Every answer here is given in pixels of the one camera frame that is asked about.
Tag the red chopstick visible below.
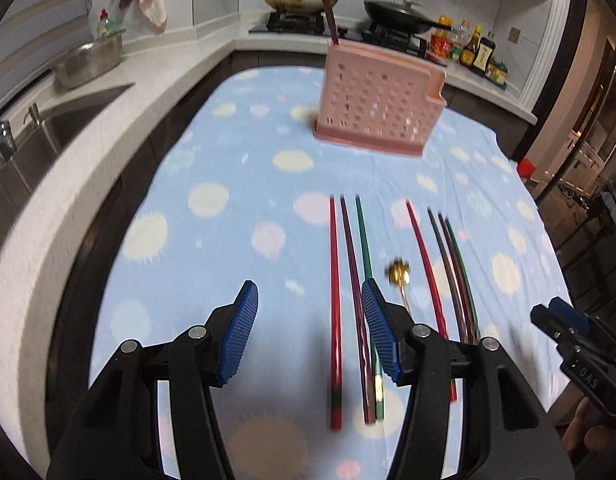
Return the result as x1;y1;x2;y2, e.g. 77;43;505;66
405;199;459;403
329;195;343;432

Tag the dark brown chopstick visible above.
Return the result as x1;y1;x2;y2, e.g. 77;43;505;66
427;207;470;344

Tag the dark maroon chopstick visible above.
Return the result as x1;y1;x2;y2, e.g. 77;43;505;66
438;212;477;344

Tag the dark purple chopstick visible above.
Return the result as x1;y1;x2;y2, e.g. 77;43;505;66
339;195;376;426

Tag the gold flower spoon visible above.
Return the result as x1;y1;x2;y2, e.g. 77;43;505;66
385;258;411;312

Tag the person's right hand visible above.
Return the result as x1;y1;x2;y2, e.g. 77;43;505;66
562;398;612;455

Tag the red stool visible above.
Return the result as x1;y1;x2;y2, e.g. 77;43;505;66
516;158;536;181

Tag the blue polka-dot tablecloth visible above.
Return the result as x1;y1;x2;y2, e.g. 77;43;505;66
90;67;567;479

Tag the green condiment jar set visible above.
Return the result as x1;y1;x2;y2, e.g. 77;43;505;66
484;58;508;90

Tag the pink perforated utensil holder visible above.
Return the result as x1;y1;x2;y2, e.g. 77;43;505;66
314;39;447;157

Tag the dark soy sauce bottle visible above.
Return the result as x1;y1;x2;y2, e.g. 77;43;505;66
470;32;496;77

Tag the stainless steel sink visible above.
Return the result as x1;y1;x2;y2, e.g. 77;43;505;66
0;84;135;271

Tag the brown sauce bottle yellow cap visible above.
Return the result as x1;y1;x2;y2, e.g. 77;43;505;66
460;24;482;67

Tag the small green-lid spice jar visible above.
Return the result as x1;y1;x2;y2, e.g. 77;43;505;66
451;44;463;63

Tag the clear oil bottle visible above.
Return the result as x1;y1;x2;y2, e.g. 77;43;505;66
449;20;470;48

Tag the stainless steel pot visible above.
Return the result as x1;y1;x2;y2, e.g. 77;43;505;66
53;29;125;90

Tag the brown chopstick in holder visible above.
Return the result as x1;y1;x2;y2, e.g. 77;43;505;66
322;0;339;44

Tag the black frying pan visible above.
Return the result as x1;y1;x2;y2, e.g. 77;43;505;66
364;0;438;35

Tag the black gas stove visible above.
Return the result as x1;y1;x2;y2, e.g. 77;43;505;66
248;11;428;58

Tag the green dish soap bottle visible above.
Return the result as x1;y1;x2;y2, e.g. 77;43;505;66
96;9;114;38

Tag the wall power outlet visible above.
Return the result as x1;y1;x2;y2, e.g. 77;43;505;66
507;27;521;44

